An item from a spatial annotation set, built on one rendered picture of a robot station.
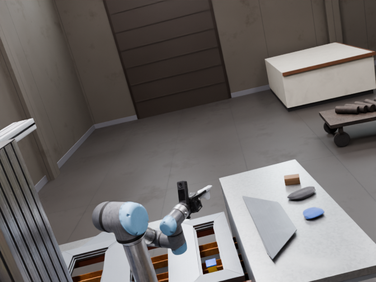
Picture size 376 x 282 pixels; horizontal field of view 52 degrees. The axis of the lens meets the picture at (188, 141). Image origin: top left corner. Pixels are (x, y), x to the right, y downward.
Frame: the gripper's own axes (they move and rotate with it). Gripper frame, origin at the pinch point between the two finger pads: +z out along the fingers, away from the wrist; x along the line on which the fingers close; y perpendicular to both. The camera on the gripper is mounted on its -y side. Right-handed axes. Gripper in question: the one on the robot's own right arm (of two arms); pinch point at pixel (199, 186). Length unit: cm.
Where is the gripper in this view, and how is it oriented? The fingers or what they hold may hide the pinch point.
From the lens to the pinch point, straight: 194.7
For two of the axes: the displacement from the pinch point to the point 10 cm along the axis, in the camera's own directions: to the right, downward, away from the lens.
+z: 4.6, -3.8, 8.0
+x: 8.2, -1.7, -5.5
